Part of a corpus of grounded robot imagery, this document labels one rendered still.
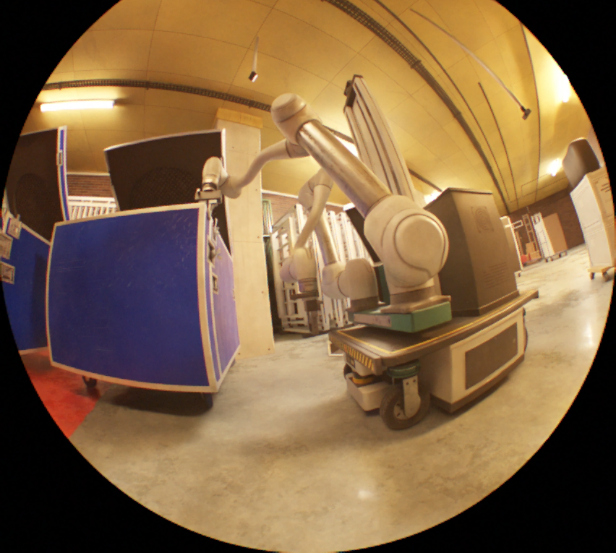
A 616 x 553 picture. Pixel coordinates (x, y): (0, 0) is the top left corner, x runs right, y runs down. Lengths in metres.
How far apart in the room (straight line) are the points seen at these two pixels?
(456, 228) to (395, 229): 0.52
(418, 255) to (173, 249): 0.87
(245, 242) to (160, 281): 1.55
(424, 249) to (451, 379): 0.46
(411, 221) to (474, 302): 0.55
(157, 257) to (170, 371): 0.47
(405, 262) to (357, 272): 0.68
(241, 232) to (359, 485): 2.29
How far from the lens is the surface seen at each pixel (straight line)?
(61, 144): 2.16
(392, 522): 0.57
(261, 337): 2.31
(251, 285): 2.29
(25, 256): 1.84
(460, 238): 0.92
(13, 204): 2.77
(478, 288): 0.91
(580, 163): 2.74
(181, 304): 0.92
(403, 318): 0.66
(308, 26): 2.90
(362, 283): 1.09
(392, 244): 0.44
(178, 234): 0.98
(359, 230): 3.16
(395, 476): 0.66
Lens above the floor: 0.49
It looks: 15 degrees up
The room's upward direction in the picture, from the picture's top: 7 degrees counter-clockwise
